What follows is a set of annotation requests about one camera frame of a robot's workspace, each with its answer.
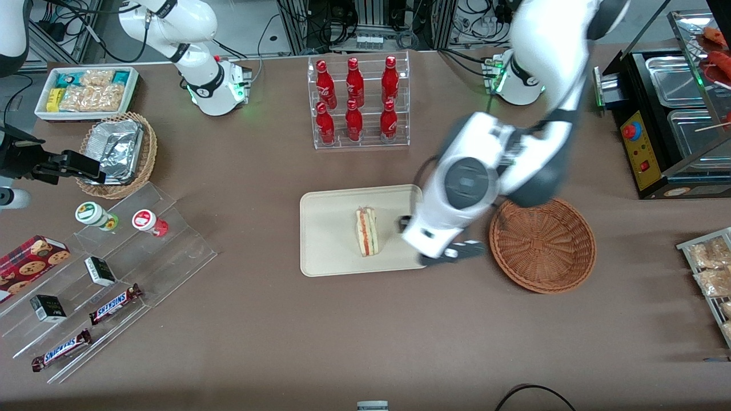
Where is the red cola bottle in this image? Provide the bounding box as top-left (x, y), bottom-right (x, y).
top-left (380, 100), bottom-right (399, 144)
top-left (315, 102), bottom-right (336, 145)
top-left (381, 55), bottom-right (400, 105)
top-left (346, 57), bottom-right (366, 107)
top-left (345, 99), bottom-right (364, 143)
top-left (315, 59), bottom-right (338, 109)

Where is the light wicker basket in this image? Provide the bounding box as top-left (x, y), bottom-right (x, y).
top-left (75, 112), bottom-right (158, 200)

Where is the triangular sandwich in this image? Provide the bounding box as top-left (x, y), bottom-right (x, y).
top-left (355, 206), bottom-right (380, 258)

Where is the aluminium frame rack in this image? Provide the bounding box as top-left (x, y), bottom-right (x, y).
top-left (276, 0), bottom-right (459, 56)

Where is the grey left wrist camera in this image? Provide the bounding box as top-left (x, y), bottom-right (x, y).
top-left (419, 240), bottom-right (488, 267)

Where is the black floor cable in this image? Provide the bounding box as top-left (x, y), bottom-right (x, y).
top-left (493, 384), bottom-right (578, 411)

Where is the beige plastic tray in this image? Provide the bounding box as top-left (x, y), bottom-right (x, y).
top-left (300, 184), bottom-right (432, 277)

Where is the red cookie box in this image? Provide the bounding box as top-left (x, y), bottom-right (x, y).
top-left (0, 235), bottom-right (71, 304)

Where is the green lid yogurt cup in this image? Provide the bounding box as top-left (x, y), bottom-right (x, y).
top-left (75, 202), bottom-right (119, 231)

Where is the silver foil container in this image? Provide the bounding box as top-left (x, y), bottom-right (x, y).
top-left (85, 119), bottom-right (144, 185)

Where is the red lid yogurt cup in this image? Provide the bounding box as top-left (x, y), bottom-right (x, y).
top-left (132, 209), bottom-right (169, 238)

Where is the metal wire rack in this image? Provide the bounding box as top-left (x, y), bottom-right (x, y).
top-left (676, 227), bottom-right (731, 349)

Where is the large clear cracker bag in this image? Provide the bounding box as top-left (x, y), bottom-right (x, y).
top-left (59, 84), bottom-right (127, 113)

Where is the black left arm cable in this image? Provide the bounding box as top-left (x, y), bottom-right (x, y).
top-left (412, 155), bottom-right (441, 202)

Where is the snickers chocolate bar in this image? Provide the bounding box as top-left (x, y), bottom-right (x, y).
top-left (89, 283), bottom-right (144, 327)
top-left (31, 328), bottom-right (93, 373)

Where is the small black carton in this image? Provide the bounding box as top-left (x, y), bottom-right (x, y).
top-left (84, 256), bottom-right (117, 287)
top-left (30, 294), bottom-right (68, 324)

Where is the small clear cracker bag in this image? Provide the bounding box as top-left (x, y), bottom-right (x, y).
top-left (80, 69), bottom-right (117, 88)

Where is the clear acrylic stepped shelf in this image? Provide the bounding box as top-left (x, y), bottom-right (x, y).
top-left (0, 182), bottom-right (218, 384)

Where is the brown wicker basket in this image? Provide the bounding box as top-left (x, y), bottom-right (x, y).
top-left (489, 196), bottom-right (597, 295)

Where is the clear acrylic bottle rack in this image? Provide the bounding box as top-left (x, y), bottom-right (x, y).
top-left (307, 51), bottom-right (411, 150)

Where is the red sausage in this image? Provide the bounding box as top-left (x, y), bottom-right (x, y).
top-left (707, 51), bottom-right (731, 87)
top-left (703, 26), bottom-right (731, 50)

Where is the black food warmer machine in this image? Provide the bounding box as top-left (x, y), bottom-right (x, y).
top-left (593, 10), bottom-right (731, 200)

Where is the steel warmer pan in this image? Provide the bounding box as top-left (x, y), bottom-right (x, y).
top-left (644, 55), bottom-right (710, 109)
top-left (666, 108), bottom-right (731, 173)

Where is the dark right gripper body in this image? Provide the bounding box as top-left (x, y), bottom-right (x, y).
top-left (0, 126), bottom-right (47, 179)

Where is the white snack bin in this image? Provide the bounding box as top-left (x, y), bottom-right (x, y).
top-left (34, 66), bottom-right (140, 122)

